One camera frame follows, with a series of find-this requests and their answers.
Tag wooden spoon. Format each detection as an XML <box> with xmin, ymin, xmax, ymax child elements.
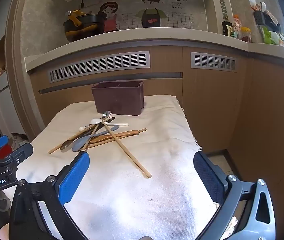
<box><xmin>83</xmin><ymin>129</ymin><xmax>140</xmax><ymax>148</ymax></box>

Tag short grey vent grille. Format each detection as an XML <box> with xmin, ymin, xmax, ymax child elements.
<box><xmin>190</xmin><ymin>52</ymin><xmax>238</xmax><ymax>71</ymax></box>

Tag metal spoon with white ball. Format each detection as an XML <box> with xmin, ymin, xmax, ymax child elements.
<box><xmin>79</xmin><ymin>110</ymin><xmax>112</xmax><ymax>131</ymax></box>

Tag white ceramic spoon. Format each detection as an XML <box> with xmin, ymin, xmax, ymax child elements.
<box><xmin>89</xmin><ymin>118</ymin><xmax>130</xmax><ymax>127</ymax></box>

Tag green white packets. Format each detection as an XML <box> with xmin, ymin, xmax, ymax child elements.
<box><xmin>261</xmin><ymin>26</ymin><xmax>284</xmax><ymax>47</ymax></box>

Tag black wall utensil rack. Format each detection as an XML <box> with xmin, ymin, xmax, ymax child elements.
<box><xmin>253</xmin><ymin>2</ymin><xmax>281</xmax><ymax>32</ymax></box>

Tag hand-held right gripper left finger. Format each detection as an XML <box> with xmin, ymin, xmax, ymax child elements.
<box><xmin>9</xmin><ymin>151</ymin><xmax>90</xmax><ymax>240</ymax></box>

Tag long grey vent grille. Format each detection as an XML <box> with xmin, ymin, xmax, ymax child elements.
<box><xmin>49</xmin><ymin>51</ymin><xmax>150</xmax><ymax>82</ymax></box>

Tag jar with yellow lid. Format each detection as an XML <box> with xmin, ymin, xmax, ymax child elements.
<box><xmin>240</xmin><ymin>27</ymin><xmax>252</xmax><ymax>42</ymax></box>

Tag brown plastic utensil holder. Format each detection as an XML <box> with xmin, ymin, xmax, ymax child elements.
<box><xmin>91</xmin><ymin>80</ymin><xmax>144</xmax><ymax>116</ymax></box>

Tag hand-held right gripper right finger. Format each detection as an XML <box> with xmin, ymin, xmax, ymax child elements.
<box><xmin>193</xmin><ymin>151</ymin><xmax>276</xmax><ymax>240</ymax></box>

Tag red floor mat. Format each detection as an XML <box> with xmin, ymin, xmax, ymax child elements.
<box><xmin>0</xmin><ymin>144</ymin><xmax>13</xmax><ymax>159</ymax></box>

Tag black pot with yellow handle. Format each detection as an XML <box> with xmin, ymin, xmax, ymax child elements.
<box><xmin>63</xmin><ymin>9</ymin><xmax>105</xmax><ymax>42</ymax></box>

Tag wooden chopstick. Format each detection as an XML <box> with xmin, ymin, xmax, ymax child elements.
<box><xmin>48</xmin><ymin>117</ymin><xmax>115</xmax><ymax>154</ymax></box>
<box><xmin>102</xmin><ymin>120</ymin><xmax>152</xmax><ymax>179</ymax></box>
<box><xmin>84</xmin><ymin>123</ymin><xmax>100</xmax><ymax>151</ymax></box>
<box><xmin>88</xmin><ymin>128</ymin><xmax>147</xmax><ymax>145</ymax></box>

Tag metal spoon with dark handle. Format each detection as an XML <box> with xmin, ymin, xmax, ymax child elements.
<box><xmin>60</xmin><ymin>116</ymin><xmax>116</xmax><ymax>151</ymax></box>

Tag cartoon wall sticker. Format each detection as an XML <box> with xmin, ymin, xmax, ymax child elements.
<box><xmin>77</xmin><ymin>0</ymin><xmax>207</xmax><ymax>34</ymax></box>

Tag dark sauce bottle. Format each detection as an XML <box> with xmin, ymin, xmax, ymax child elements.
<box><xmin>222</xmin><ymin>20</ymin><xmax>233</xmax><ymax>37</ymax></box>

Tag cream kitchen countertop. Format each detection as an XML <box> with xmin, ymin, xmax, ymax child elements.
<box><xmin>24</xmin><ymin>29</ymin><xmax>284</xmax><ymax>73</ymax></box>

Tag wooden kitchen cabinet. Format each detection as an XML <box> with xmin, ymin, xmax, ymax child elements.
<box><xmin>29</xmin><ymin>45</ymin><xmax>284</xmax><ymax>240</ymax></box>

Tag white table cloth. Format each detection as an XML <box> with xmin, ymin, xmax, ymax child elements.
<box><xmin>3</xmin><ymin>94</ymin><xmax>239</xmax><ymax>240</ymax></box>

